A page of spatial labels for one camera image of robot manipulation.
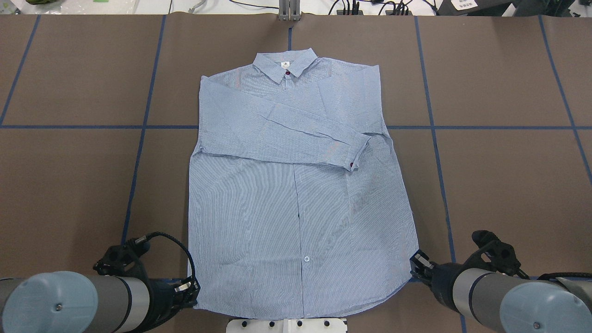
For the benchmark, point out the light blue striped shirt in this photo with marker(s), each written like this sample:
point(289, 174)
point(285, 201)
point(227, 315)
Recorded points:
point(297, 207)

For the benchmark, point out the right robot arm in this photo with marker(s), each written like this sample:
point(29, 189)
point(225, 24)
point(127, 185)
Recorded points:
point(508, 304)

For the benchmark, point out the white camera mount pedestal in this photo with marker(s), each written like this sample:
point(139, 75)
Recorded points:
point(304, 325)

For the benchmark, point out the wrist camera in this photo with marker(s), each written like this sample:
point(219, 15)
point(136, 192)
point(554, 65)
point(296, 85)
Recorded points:
point(495, 255)
point(124, 260)

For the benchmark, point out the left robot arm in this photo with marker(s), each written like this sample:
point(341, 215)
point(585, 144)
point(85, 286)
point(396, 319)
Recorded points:
point(69, 302)

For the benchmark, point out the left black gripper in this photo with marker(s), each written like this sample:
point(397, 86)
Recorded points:
point(161, 298)

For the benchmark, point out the aluminium frame post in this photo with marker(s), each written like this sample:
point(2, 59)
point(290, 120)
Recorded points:
point(289, 10)

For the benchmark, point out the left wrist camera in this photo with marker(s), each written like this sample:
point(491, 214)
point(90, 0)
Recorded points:
point(124, 260)

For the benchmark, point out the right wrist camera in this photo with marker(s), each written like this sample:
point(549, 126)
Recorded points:
point(495, 255)

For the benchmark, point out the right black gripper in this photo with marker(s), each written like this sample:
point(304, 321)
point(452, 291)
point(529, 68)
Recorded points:
point(444, 276)

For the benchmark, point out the green cloth pouch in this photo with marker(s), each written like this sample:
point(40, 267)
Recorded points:
point(41, 2)

